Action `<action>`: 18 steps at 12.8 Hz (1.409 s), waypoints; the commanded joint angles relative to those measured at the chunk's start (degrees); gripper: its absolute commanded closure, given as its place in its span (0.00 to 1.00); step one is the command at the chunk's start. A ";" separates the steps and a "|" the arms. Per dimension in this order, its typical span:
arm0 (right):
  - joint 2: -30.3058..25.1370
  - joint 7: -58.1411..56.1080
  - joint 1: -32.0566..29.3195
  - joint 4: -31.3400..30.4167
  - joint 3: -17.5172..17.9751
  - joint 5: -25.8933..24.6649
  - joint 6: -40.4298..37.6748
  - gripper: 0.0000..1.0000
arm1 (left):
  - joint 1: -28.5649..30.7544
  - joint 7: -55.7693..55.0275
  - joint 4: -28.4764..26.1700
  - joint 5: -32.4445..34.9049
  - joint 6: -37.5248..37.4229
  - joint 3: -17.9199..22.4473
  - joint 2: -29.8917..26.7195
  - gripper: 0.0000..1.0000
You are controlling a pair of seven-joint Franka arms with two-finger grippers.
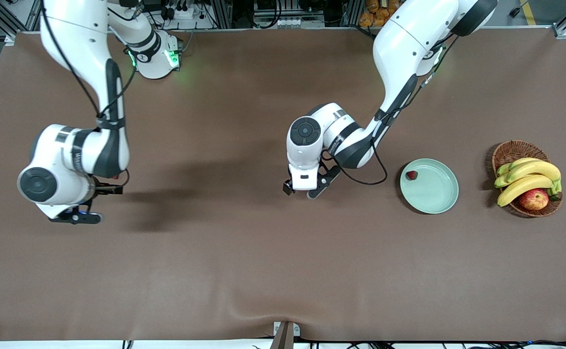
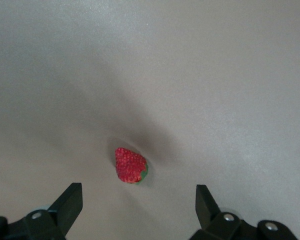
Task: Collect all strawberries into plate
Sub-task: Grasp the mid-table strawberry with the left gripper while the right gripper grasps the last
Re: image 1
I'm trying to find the yellow banana bunch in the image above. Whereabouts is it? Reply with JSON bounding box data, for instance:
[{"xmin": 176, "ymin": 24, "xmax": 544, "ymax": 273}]
[{"xmin": 494, "ymin": 158, "xmax": 563, "ymax": 208}]

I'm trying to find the pale green round plate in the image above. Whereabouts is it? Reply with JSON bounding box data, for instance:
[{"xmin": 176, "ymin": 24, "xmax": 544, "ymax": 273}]
[{"xmin": 399, "ymin": 159, "xmax": 459, "ymax": 215}]

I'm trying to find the red yellow apple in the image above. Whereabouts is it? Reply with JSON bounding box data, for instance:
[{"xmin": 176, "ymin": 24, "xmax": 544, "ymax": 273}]
[{"xmin": 519, "ymin": 189, "xmax": 550, "ymax": 211}]

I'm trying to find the aluminium frame structure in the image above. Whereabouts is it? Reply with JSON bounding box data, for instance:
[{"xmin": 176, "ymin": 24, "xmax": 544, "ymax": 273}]
[{"xmin": 0, "ymin": 0, "xmax": 46, "ymax": 34}]

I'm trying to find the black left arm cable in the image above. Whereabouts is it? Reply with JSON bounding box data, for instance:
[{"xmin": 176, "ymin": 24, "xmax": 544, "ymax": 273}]
[{"xmin": 322, "ymin": 29, "xmax": 458, "ymax": 186}]

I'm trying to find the white power strip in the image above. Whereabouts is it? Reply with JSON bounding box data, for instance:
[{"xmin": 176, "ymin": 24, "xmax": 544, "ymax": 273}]
[{"xmin": 159, "ymin": 0, "xmax": 204, "ymax": 21}]

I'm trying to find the brown wicker basket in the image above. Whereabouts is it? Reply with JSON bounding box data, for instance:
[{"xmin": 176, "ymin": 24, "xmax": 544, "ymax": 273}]
[{"xmin": 491, "ymin": 141, "xmax": 563, "ymax": 218}]

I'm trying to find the grey metal mount bracket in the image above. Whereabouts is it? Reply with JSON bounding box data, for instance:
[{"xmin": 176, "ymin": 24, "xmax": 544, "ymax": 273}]
[{"xmin": 269, "ymin": 321, "xmax": 301, "ymax": 349}]

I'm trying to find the white connector block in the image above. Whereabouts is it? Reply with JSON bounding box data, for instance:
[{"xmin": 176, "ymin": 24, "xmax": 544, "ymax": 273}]
[{"xmin": 253, "ymin": 17, "xmax": 326, "ymax": 29}]

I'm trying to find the pile of orange bread rolls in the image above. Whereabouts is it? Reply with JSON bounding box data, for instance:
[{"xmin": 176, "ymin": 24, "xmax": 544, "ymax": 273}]
[{"xmin": 358, "ymin": 0, "xmax": 400, "ymax": 27}]

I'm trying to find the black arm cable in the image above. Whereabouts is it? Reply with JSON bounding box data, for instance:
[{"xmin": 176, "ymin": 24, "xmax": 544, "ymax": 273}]
[
  {"xmin": 322, "ymin": 29, "xmax": 458, "ymax": 186},
  {"xmin": 41, "ymin": 0, "xmax": 138, "ymax": 119}
]

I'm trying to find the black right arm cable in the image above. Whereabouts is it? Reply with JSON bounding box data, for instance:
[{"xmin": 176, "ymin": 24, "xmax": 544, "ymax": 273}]
[{"xmin": 41, "ymin": 0, "xmax": 138, "ymax": 119}]

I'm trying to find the aluminium profile post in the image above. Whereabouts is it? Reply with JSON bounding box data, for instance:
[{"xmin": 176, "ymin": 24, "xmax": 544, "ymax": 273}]
[
  {"xmin": 344, "ymin": 0, "xmax": 363, "ymax": 27},
  {"xmin": 213, "ymin": 0, "xmax": 233, "ymax": 29}
]

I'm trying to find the brown table cover mat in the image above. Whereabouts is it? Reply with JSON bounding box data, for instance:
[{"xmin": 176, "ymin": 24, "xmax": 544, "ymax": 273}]
[{"xmin": 0, "ymin": 28, "xmax": 566, "ymax": 342}]

